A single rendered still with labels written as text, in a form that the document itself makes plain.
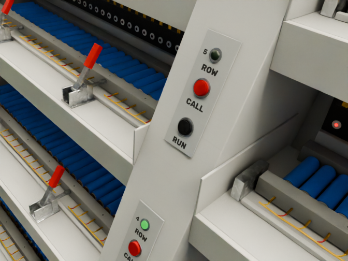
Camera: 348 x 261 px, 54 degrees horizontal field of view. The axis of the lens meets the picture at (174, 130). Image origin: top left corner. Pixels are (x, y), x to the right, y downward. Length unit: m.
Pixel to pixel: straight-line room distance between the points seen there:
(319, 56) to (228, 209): 0.17
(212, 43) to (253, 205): 0.17
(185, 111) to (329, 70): 0.14
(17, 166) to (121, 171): 0.31
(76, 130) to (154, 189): 0.16
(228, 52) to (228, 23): 0.03
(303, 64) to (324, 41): 0.03
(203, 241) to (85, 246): 0.24
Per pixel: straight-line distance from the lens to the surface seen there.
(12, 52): 0.69
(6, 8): 0.72
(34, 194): 0.64
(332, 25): 0.33
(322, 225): 0.38
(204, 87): 0.33
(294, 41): 0.31
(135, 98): 0.48
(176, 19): 0.39
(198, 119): 0.34
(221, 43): 0.33
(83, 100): 0.51
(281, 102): 0.40
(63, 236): 0.58
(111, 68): 0.57
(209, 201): 0.37
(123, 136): 0.45
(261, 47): 0.32
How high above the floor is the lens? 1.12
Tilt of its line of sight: 18 degrees down
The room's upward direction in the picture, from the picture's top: 22 degrees clockwise
